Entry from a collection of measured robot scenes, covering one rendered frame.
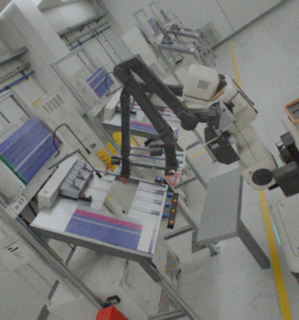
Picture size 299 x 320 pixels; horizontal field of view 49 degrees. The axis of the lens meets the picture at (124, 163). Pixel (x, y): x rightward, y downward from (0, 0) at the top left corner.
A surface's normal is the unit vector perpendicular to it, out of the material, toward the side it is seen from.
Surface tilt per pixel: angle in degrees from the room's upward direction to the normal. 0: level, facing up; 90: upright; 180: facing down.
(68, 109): 90
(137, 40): 90
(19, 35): 90
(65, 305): 90
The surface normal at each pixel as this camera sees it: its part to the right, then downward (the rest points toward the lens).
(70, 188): 0.12, -0.83
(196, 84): -0.18, 0.48
